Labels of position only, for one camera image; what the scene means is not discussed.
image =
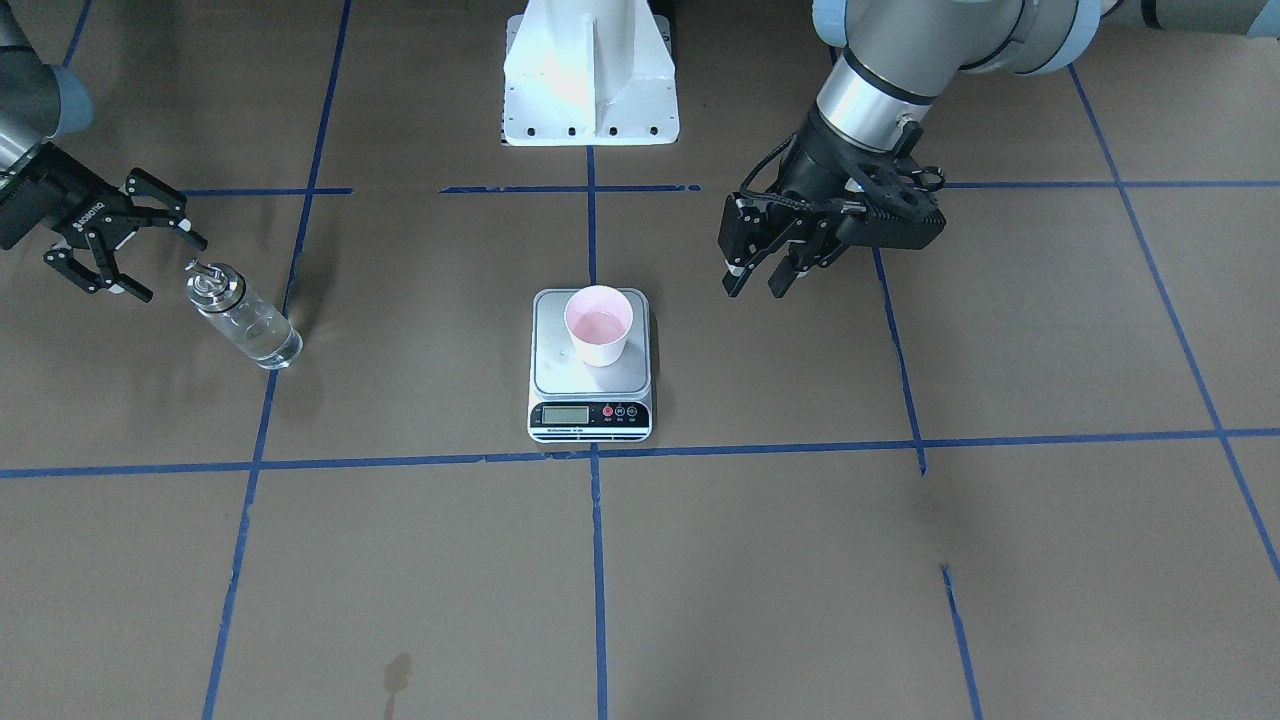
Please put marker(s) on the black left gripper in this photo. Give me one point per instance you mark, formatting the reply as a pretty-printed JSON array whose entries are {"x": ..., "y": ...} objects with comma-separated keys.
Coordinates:
[{"x": 808, "y": 172}]

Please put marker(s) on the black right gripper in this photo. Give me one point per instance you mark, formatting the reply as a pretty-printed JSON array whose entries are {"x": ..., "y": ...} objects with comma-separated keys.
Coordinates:
[{"x": 42, "y": 197}]

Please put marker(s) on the pink paper cup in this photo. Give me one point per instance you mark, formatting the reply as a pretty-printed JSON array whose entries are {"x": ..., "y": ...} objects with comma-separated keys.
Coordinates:
[{"x": 598, "y": 319}]

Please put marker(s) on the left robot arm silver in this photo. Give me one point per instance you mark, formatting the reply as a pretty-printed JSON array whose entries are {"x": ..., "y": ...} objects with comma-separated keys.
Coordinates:
[{"x": 897, "y": 57}]

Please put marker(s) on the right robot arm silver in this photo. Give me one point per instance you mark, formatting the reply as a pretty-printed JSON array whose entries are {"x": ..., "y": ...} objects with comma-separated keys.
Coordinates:
[{"x": 39, "y": 103}]

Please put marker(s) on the digital kitchen scale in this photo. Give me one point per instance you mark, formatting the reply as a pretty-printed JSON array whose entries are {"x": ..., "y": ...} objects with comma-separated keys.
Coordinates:
[{"x": 575, "y": 402}]

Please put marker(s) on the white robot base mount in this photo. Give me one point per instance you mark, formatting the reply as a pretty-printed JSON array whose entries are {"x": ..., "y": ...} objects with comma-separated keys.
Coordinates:
[{"x": 590, "y": 73}]

